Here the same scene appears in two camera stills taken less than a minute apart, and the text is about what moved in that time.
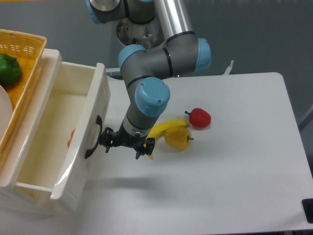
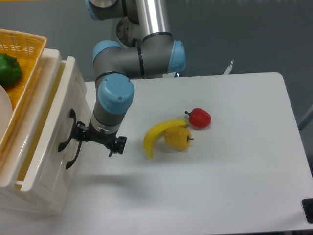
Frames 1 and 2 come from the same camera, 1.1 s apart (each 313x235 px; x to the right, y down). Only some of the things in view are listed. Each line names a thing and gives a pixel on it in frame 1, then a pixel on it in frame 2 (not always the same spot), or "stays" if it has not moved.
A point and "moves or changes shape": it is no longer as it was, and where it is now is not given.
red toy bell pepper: [199, 118] stays
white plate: [6, 111] stays
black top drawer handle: [100, 122] to [73, 115]
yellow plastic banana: [159, 130] stays
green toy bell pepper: [11, 72] stays
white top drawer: [67, 130] moves or changes shape
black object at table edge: [307, 205] stays
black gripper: [122, 137] to [110, 140]
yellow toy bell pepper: [178, 137] stays
